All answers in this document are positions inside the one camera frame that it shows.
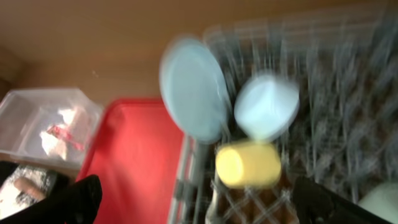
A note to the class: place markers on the red snack wrapper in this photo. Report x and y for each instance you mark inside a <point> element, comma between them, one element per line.
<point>64,134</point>

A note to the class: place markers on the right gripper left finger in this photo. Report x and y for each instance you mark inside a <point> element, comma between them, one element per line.
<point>77,204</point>

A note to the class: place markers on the yellow plastic cup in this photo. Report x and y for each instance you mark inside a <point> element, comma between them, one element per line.
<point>248,164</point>

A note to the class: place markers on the light blue shallow bowl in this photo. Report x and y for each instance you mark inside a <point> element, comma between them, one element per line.
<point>266,106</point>

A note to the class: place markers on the grey plastic dishwasher rack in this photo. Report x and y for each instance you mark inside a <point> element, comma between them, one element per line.
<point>345,135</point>

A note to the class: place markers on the green bowl with food scraps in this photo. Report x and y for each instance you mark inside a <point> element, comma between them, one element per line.
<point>382,201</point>

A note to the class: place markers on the clear plastic storage bin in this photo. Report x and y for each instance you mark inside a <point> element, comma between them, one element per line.
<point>25,113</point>

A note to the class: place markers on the red plastic serving tray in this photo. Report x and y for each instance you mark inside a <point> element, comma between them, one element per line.
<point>135,153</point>

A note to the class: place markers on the brown food stick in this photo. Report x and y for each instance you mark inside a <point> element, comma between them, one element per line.
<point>30,188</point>

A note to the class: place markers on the black rectangular waste tray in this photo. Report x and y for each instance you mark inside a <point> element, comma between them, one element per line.
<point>60,180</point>

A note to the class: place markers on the spilled white rice pile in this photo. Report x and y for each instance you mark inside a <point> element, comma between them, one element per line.
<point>12,199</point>

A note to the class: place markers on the light blue plate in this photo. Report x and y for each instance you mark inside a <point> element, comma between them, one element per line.
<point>193,88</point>

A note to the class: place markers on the white paper napkin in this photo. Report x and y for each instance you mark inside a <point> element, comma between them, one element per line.
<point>53,147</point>

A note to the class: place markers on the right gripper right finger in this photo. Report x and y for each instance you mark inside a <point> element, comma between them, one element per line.
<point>316,204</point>

